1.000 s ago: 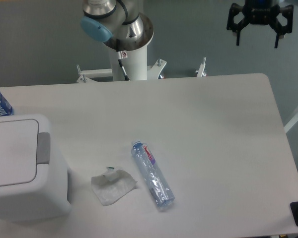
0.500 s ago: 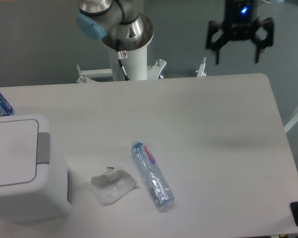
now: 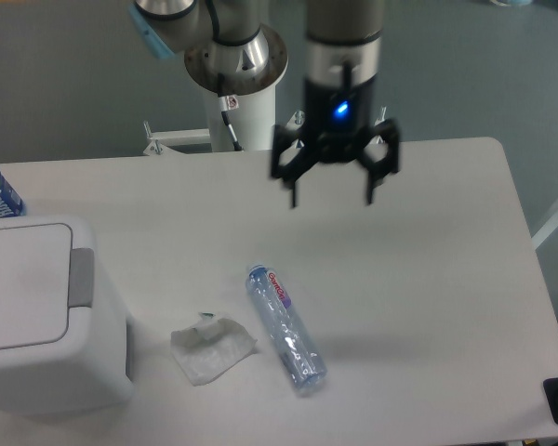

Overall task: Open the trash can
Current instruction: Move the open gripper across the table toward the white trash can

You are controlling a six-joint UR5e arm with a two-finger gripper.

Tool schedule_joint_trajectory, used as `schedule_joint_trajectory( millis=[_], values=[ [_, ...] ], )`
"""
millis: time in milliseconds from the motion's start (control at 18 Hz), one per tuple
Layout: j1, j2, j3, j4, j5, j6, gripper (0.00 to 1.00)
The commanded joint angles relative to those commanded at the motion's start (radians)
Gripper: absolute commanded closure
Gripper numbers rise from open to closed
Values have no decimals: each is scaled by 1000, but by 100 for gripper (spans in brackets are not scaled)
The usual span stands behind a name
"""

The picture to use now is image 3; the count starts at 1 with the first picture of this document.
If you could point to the crumpled white tissue wrapper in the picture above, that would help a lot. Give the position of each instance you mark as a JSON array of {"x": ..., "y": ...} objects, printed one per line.
[{"x": 210, "y": 347}]

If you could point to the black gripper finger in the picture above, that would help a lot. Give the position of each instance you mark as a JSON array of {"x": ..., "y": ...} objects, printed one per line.
[
  {"x": 389, "y": 164},
  {"x": 306, "y": 158}
]

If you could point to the white plastic trash can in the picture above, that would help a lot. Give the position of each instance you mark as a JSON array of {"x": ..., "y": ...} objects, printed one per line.
[{"x": 56, "y": 359}]

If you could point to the clear crushed water bottle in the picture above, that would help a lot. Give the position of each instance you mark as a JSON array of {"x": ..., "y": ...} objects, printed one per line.
[{"x": 298, "y": 353}]

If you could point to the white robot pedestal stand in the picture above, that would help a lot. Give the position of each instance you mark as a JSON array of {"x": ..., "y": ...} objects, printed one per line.
[{"x": 238, "y": 86}]

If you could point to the grey trash can push button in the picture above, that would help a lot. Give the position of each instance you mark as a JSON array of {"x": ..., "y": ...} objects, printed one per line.
[{"x": 81, "y": 278}]

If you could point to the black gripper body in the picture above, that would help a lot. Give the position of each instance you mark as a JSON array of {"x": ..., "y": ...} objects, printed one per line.
[{"x": 336, "y": 120}]

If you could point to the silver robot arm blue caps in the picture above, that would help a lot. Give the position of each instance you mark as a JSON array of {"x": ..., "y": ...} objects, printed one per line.
[{"x": 171, "y": 28}]

